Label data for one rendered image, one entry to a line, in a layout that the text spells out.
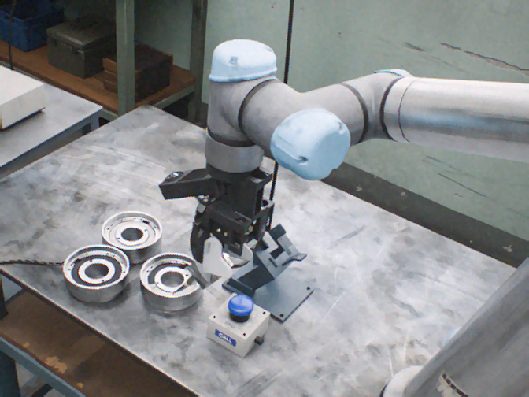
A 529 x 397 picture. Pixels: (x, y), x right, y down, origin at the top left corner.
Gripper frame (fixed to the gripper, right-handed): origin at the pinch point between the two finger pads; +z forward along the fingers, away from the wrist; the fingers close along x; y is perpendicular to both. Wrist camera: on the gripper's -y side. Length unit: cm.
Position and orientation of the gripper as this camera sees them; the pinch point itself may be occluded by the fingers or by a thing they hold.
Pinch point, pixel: (210, 266)
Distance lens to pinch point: 97.2
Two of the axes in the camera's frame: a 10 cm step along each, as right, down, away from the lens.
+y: 8.1, 4.1, -4.1
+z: -1.1, 8.0, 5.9
